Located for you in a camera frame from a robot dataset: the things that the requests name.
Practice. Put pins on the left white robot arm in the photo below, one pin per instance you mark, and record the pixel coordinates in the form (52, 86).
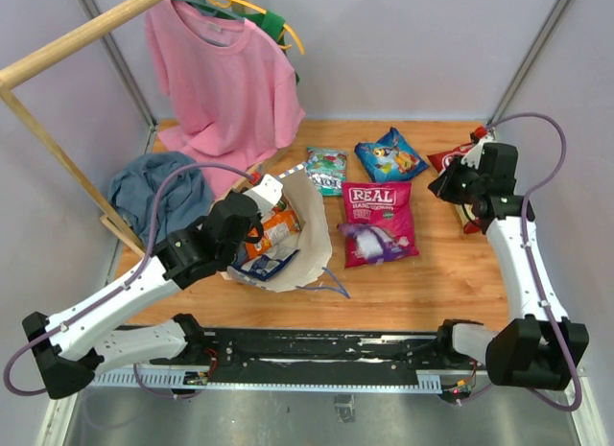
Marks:
(75, 346)

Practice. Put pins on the orange snack pack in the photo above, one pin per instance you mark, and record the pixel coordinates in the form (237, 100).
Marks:
(278, 226)

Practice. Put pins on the blue snack bag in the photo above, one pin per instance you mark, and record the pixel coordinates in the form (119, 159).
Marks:
(390, 158)

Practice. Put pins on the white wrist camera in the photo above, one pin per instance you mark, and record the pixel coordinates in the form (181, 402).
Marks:
(473, 158)
(266, 194)

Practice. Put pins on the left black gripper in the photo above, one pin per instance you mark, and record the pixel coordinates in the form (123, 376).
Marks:
(257, 219)

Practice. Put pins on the green white snack pack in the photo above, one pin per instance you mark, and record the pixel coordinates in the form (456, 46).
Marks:
(327, 170)

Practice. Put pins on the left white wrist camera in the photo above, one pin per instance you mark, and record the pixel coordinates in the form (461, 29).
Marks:
(266, 194)

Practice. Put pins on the red Chuba chips bag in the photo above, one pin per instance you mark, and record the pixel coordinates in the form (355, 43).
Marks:
(454, 179)

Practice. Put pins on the pink t-shirt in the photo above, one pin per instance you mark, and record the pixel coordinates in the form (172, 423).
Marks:
(231, 88)

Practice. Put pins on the pink purple snack pouch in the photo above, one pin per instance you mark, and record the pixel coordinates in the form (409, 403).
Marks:
(370, 244)

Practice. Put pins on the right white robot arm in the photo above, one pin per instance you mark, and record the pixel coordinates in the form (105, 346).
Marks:
(541, 347)

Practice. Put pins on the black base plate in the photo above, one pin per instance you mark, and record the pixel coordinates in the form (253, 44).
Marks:
(292, 357)

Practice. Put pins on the blue white snack pack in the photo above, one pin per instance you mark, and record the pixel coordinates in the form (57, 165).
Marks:
(266, 265)

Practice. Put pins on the yellow hanger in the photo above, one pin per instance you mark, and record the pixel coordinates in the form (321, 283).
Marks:
(272, 24)

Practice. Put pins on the pink snack bag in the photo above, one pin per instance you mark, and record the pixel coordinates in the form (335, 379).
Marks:
(386, 205)

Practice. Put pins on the blue checkered paper bag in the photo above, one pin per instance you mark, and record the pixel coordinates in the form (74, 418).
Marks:
(312, 243)

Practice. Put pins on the blue crumpled cloth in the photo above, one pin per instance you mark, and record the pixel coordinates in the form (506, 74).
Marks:
(185, 198)

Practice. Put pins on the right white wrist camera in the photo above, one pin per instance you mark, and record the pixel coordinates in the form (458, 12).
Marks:
(473, 158)

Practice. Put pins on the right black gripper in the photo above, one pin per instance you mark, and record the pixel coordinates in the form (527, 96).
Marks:
(441, 186)

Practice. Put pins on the grey-blue hanger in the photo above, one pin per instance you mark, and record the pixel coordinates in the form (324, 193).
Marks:
(208, 9)

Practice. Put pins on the green garment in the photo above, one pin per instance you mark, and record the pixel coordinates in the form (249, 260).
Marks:
(272, 24)

